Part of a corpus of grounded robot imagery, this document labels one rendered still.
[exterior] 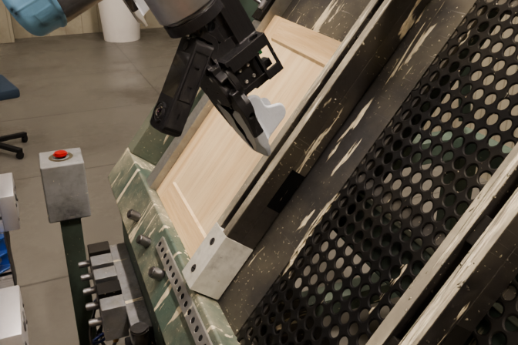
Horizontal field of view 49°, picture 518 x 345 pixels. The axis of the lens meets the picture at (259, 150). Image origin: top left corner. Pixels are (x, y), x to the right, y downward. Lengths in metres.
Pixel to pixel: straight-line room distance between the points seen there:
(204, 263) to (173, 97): 0.52
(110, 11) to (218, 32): 6.92
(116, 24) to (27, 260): 4.95
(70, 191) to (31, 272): 1.27
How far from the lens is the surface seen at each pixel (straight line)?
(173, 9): 0.62
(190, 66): 0.64
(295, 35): 1.36
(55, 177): 1.70
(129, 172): 1.70
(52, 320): 2.63
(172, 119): 0.64
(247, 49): 0.66
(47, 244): 3.15
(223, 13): 0.66
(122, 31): 7.59
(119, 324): 1.40
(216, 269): 1.11
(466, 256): 0.71
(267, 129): 0.71
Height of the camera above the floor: 1.60
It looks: 23 degrees down
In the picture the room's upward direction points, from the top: straight up
